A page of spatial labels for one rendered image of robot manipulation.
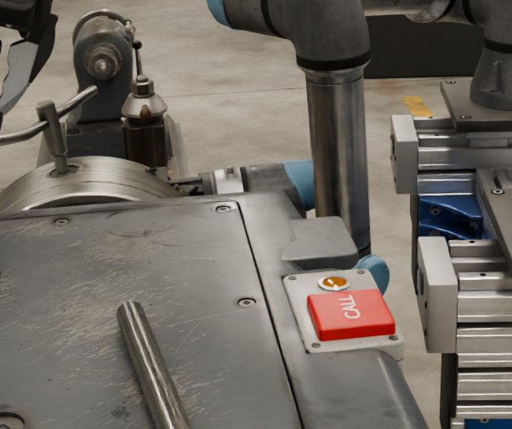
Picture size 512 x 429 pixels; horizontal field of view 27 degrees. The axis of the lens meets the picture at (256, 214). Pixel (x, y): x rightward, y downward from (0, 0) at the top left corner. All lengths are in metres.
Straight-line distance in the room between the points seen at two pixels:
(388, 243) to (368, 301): 3.16
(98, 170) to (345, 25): 0.36
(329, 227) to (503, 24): 0.72
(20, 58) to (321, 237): 0.34
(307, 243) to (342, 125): 0.43
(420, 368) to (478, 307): 1.99
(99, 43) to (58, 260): 1.42
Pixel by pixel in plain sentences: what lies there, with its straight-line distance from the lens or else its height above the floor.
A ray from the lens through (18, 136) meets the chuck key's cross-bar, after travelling 1.19.
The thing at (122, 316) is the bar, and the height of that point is 1.27.
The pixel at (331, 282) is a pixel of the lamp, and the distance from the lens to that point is 0.91.
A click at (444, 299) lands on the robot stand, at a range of 1.23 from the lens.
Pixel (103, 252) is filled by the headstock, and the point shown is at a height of 1.26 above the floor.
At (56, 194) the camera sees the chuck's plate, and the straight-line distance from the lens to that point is 1.20.
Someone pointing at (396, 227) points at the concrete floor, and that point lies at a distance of 4.15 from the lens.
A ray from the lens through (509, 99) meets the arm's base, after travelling 1.67.
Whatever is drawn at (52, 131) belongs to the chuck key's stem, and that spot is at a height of 1.29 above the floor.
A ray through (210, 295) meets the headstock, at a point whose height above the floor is 1.26.
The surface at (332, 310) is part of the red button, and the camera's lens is 0.84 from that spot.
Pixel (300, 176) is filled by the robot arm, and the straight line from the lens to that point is 1.53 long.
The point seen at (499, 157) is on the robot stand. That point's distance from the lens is 1.70.
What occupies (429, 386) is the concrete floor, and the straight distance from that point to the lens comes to 3.14.
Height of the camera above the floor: 1.66
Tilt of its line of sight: 23 degrees down
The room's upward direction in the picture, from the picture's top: 3 degrees counter-clockwise
